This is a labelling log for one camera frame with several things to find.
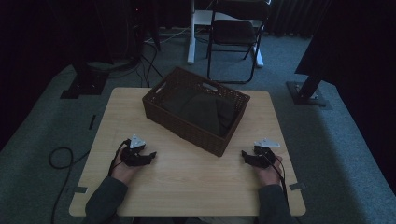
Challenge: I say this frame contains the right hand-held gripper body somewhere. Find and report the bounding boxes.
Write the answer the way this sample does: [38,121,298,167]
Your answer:
[253,138,281,170]

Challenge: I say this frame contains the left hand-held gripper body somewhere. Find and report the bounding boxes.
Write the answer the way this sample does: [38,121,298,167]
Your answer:
[120,133,148,167]

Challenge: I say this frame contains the person's left hand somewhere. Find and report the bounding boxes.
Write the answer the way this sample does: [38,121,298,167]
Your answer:
[110,151,140,187]

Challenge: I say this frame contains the person's right hand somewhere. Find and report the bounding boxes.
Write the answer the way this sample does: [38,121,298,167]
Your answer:
[253,154,284,189]

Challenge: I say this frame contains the brown woven basket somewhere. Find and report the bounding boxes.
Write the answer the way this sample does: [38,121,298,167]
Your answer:
[141,65,251,158]

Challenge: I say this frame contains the dark cloth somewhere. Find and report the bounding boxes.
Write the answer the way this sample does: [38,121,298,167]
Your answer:
[160,89,238,138]

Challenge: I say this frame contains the black slanted stand with base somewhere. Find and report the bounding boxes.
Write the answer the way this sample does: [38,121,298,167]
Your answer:
[286,69,329,107]

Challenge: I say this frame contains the black folding chair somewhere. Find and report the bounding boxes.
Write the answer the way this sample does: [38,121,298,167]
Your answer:
[205,0,272,85]

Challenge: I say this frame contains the left hand-held gripper cable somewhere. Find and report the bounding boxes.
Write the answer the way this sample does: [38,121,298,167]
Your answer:
[106,139,132,177]

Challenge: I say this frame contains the hand-held gripper cable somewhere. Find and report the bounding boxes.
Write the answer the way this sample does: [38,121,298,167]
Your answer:
[106,139,132,177]
[262,151,290,203]

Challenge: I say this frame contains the right hand-held gripper cable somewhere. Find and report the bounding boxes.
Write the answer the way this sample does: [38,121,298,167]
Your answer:
[262,151,290,203]

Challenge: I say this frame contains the black floor cable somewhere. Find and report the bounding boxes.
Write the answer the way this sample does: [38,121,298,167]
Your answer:
[48,147,92,224]

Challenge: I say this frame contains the black stand with base plate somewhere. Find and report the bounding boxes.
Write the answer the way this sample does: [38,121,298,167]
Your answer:
[59,0,148,101]

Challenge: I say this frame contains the black cable bundle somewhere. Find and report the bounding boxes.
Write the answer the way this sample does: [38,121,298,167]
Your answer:
[135,40,164,89]

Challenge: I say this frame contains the white floor cable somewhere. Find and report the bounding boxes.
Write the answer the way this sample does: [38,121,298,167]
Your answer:
[143,25,191,45]

